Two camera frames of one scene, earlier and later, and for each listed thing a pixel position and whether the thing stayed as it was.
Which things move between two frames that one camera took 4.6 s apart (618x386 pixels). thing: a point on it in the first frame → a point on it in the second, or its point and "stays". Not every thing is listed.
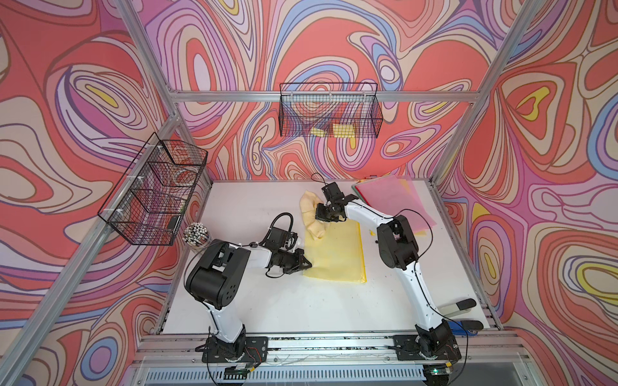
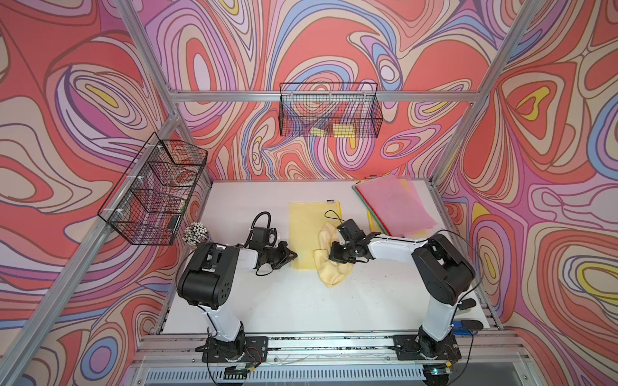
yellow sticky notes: (340, 130) stays
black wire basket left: (148, 203) stays
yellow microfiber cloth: (308, 203) → (331, 273)
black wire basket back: (348, 110) stays
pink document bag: (397, 196) stays
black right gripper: (319, 215) → (335, 257)
